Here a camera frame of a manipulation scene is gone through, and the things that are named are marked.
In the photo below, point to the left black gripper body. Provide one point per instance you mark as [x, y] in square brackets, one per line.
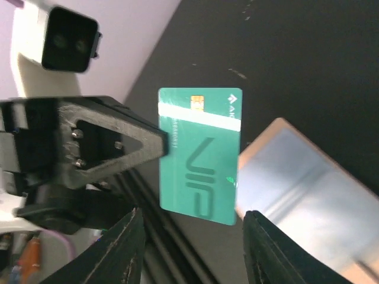
[30, 196]

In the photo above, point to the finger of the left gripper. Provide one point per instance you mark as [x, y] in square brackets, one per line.
[99, 138]

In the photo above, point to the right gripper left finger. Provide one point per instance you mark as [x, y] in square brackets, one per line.
[116, 258]

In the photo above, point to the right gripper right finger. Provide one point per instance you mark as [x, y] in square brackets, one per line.
[272, 257]

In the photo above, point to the beige card holder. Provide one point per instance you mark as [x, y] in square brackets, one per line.
[313, 200]

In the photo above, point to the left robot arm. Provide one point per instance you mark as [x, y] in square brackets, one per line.
[101, 205]

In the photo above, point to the orange connector tool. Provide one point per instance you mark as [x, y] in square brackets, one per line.
[27, 268]

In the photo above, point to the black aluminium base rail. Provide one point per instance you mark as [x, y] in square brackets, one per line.
[169, 256]

